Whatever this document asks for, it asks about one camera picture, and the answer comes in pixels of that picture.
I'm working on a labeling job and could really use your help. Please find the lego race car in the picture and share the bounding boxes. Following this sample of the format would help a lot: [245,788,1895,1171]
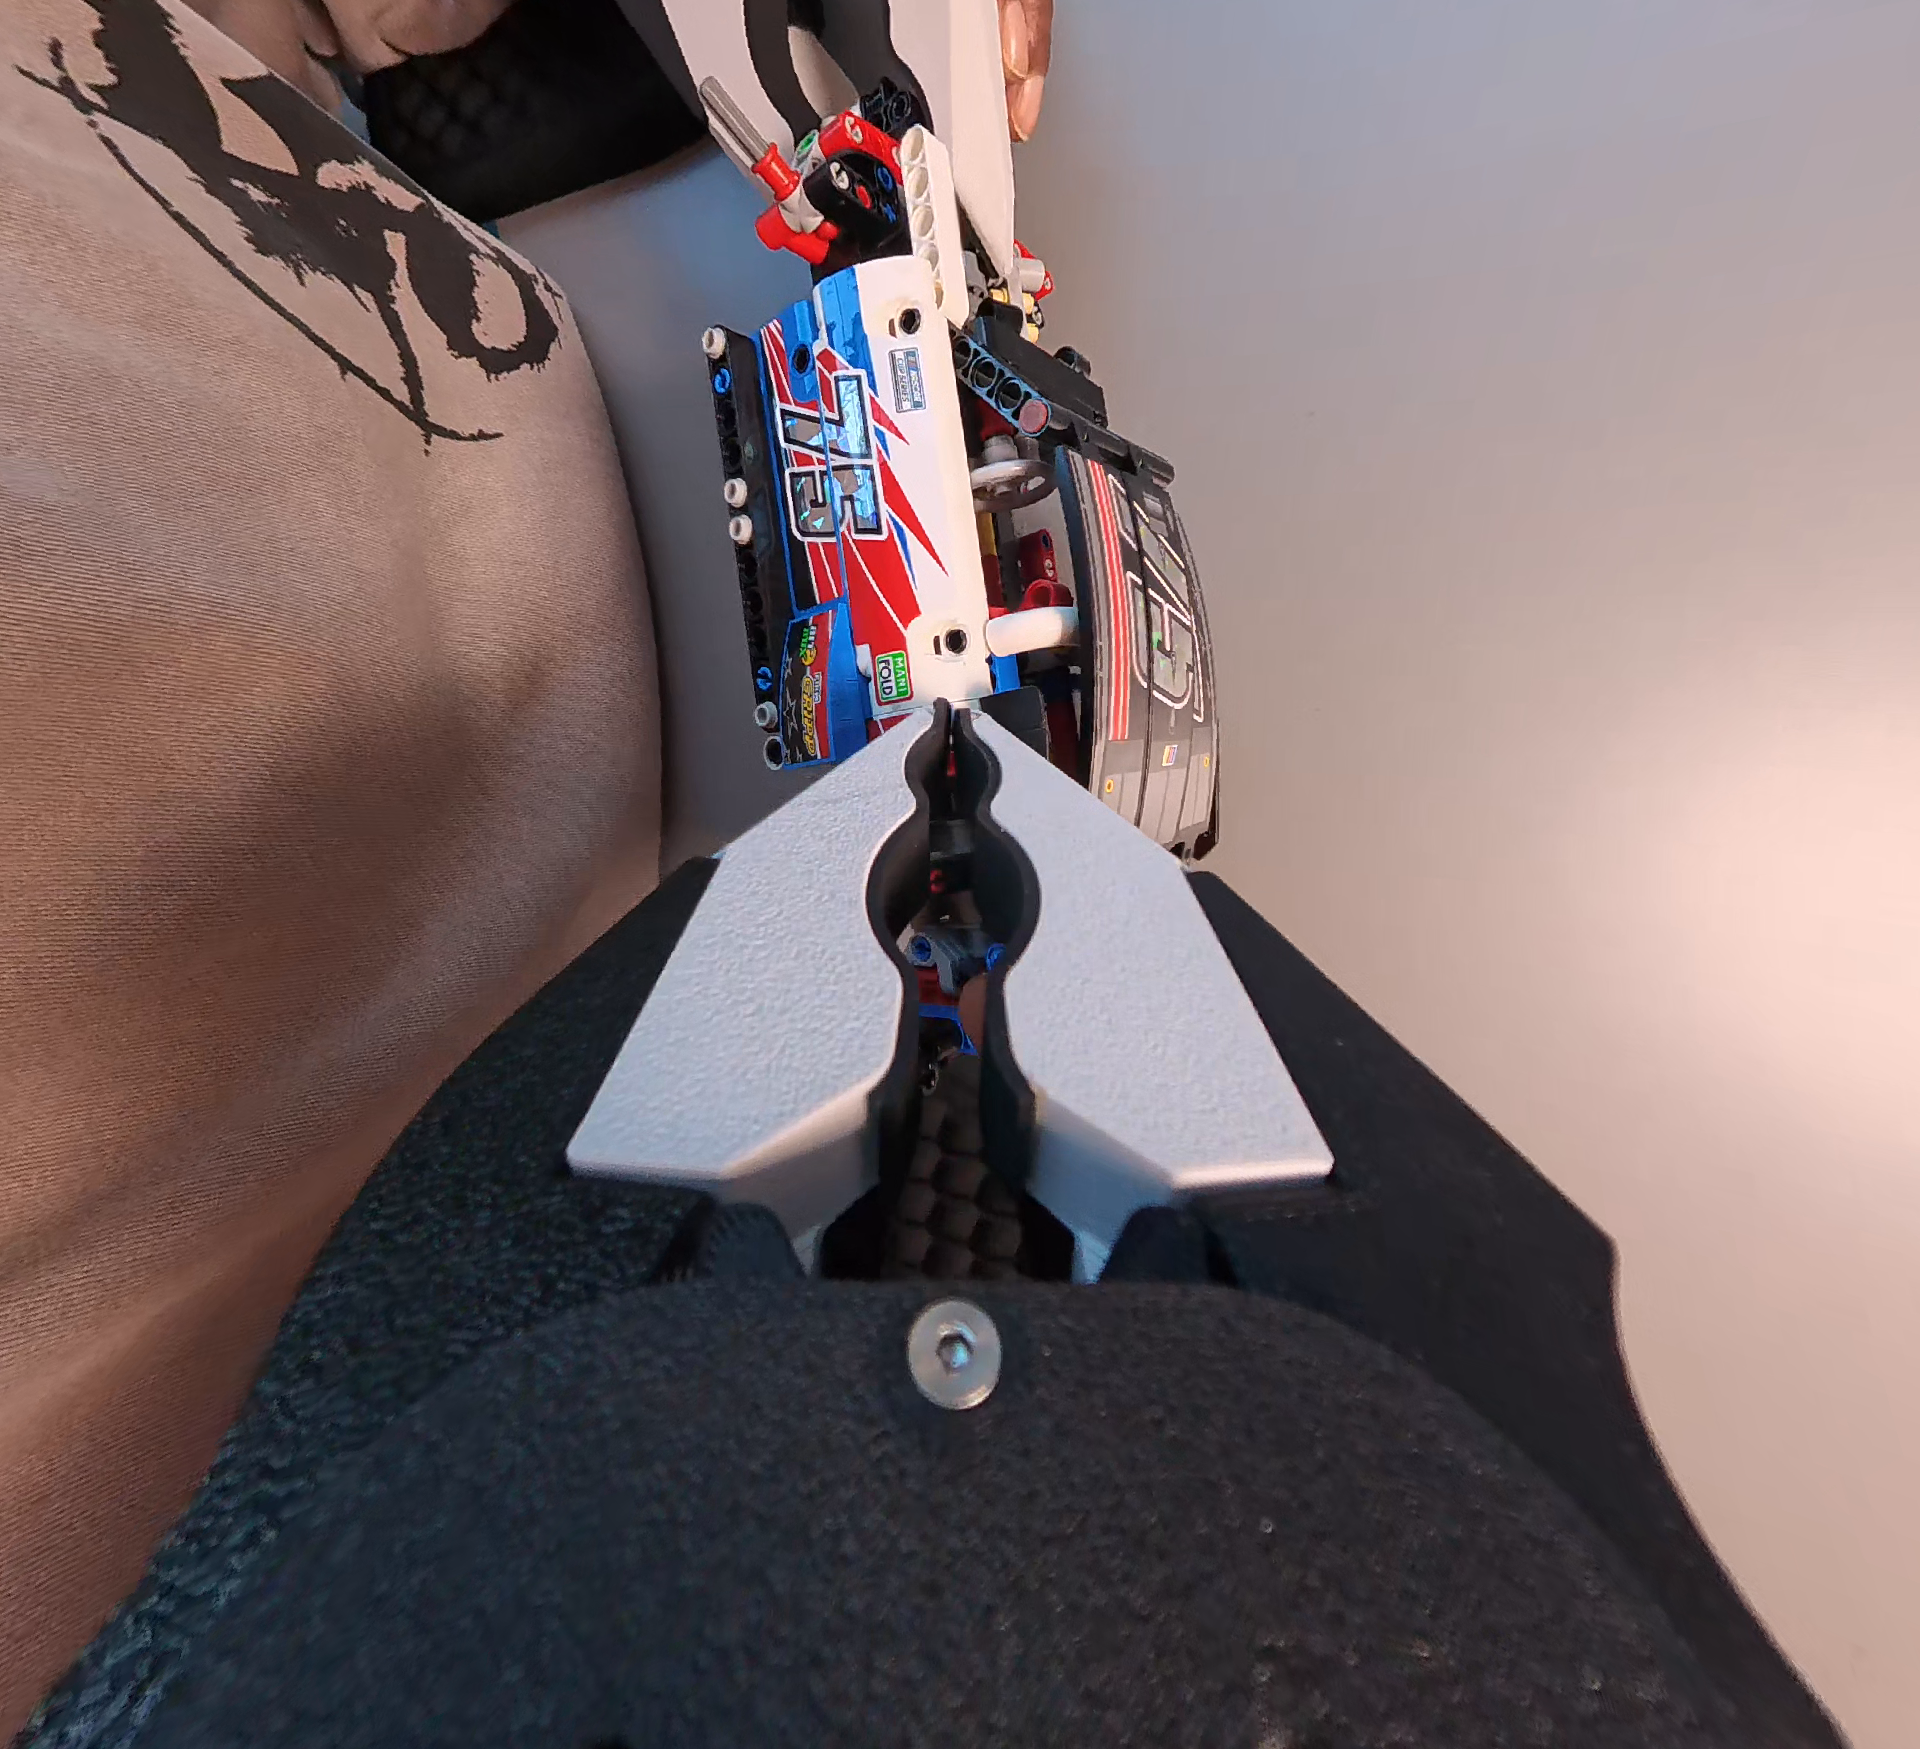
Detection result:
[704,76,1224,1075]

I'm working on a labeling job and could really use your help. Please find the person's left hand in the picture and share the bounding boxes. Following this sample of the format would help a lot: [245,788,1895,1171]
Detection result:
[968,0,1057,145]

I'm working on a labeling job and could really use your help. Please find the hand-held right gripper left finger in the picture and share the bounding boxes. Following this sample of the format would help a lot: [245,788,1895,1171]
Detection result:
[565,704,958,1280]

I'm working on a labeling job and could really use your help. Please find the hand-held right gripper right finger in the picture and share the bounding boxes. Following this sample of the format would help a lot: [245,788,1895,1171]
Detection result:
[960,715,1339,1280]

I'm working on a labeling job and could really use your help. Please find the person's torso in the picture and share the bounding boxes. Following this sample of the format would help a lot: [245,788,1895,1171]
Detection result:
[0,0,669,1743]

